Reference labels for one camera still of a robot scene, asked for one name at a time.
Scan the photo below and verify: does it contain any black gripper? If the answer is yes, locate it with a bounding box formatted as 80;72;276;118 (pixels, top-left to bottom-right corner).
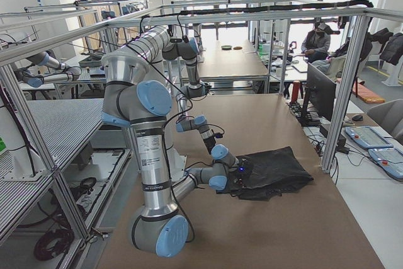
231;161;254;186

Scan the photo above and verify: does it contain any black t-shirt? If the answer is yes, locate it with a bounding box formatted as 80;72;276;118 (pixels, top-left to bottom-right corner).
225;146;314;200

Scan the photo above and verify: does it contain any red bottle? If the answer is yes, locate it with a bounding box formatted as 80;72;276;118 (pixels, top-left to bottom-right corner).
290;81;300;103

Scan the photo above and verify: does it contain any black computer monitor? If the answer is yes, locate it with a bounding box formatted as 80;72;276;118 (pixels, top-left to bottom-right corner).
298;65;336;127

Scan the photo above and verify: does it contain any computer mouse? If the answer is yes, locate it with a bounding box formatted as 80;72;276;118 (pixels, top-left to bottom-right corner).
351;114;363;122

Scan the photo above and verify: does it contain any blue teach pendant far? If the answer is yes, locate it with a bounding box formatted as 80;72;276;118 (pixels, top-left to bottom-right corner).
344;126;393;149

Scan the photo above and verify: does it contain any blue teach pendant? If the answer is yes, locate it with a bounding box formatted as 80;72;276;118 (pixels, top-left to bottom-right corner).
344;126;393;149
368;148;402;181

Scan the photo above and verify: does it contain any seated person with mask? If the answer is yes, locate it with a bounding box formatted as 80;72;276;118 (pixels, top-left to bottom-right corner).
301;23;331;63

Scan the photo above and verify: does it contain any blue teach pendant near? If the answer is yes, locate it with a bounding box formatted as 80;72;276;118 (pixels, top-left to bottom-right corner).
368;148;402;181

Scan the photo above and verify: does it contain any black braided cable bundle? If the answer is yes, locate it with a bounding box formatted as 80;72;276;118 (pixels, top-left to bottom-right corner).
138;0;375;21

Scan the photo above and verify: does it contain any aluminium cage frame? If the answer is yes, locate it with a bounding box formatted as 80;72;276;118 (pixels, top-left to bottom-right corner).
1;0;402;241

